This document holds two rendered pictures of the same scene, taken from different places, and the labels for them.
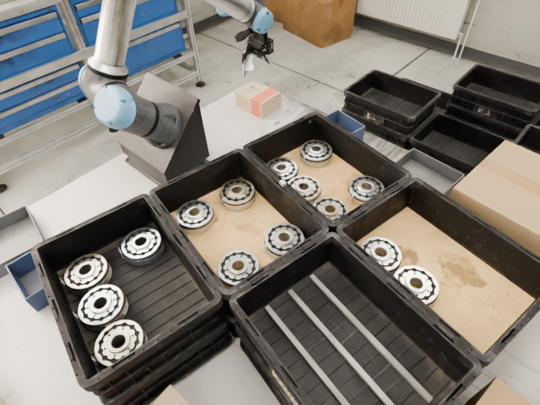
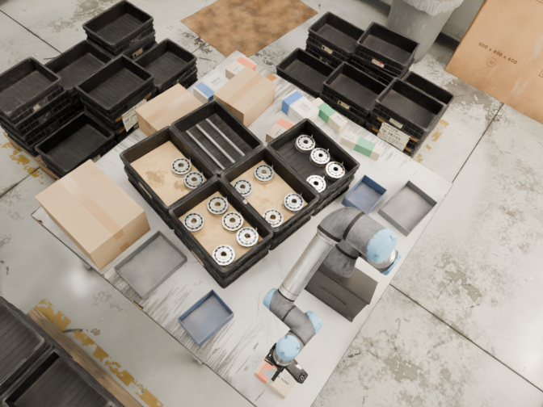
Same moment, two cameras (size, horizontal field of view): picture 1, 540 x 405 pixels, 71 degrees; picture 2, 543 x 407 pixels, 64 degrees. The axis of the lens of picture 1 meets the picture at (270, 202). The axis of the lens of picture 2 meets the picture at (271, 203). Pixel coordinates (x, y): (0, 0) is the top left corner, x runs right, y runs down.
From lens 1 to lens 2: 2.03 m
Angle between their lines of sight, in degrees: 72
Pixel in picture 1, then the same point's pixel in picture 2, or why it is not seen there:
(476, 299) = (153, 165)
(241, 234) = (266, 196)
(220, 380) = not seen: hidden behind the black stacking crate
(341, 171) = (206, 243)
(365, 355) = (208, 144)
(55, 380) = not seen: hidden behind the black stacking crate
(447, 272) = (161, 178)
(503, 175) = (109, 220)
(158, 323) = (294, 154)
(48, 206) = (401, 244)
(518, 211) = (115, 195)
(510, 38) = not seen: outside the picture
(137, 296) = (308, 165)
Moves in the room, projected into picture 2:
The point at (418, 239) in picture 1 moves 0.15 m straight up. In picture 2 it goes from (170, 195) to (166, 178)
